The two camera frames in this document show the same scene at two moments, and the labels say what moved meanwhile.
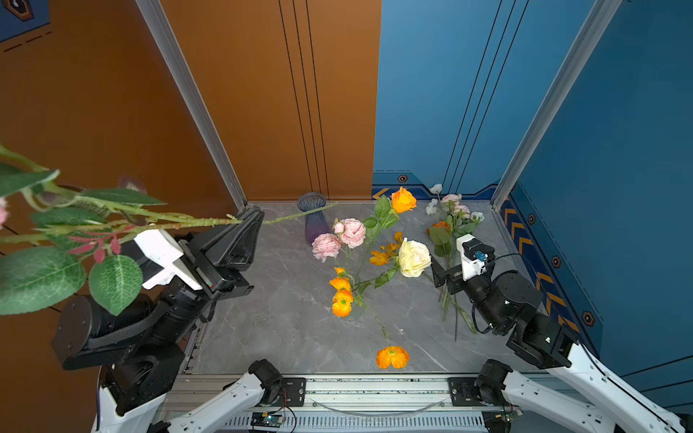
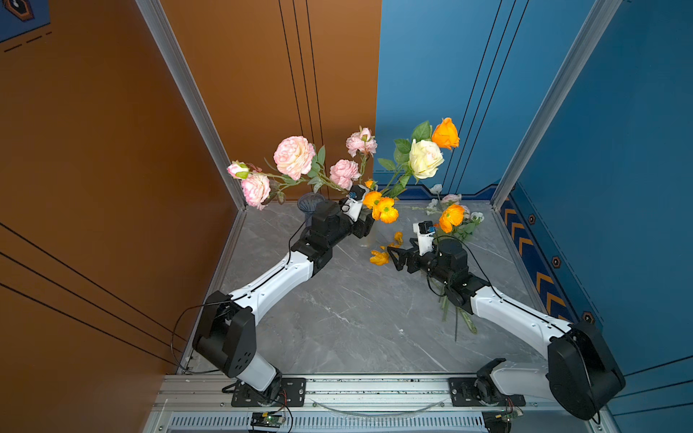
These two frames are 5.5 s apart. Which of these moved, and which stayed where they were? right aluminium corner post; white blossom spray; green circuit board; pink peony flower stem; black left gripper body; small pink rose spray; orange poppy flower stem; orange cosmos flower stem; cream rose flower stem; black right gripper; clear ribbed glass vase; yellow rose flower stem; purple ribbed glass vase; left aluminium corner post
Moved: cream rose flower stem; small pink rose spray; yellow rose flower stem; black left gripper body; black right gripper; pink peony flower stem; clear ribbed glass vase; orange poppy flower stem
Stayed: left aluminium corner post; right aluminium corner post; purple ribbed glass vase; orange cosmos flower stem; green circuit board; white blossom spray
